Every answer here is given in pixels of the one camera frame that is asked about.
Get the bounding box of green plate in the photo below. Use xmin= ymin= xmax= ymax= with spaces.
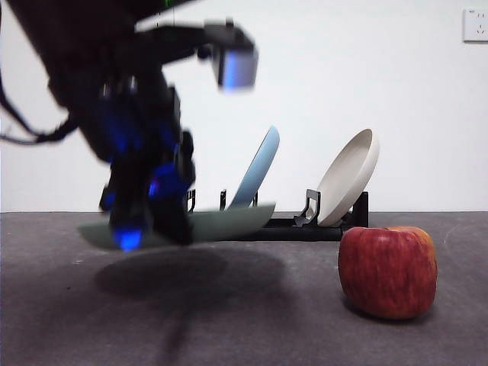
xmin=78 ymin=203 xmax=276 ymax=251

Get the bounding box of red apple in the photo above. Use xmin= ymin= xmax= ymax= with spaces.
xmin=337 ymin=225 xmax=438 ymax=320

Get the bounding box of blue plate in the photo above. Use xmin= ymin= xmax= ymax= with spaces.
xmin=227 ymin=124 xmax=281 ymax=210

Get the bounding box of black plate rack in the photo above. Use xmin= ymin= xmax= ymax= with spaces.
xmin=182 ymin=188 xmax=370 ymax=242

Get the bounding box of beige plate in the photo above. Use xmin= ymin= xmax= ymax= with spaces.
xmin=316 ymin=128 xmax=381 ymax=226

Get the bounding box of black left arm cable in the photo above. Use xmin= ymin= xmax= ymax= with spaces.
xmin=0 ymin=68 xmax=79 ymax=145

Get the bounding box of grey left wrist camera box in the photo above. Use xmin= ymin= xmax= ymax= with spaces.
xmin=204 ymin=18 xmax=260 ymax=93

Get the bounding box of white wall socket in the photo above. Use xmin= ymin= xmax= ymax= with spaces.
xmin=462 ymin=8 xmax=488 ymax=43

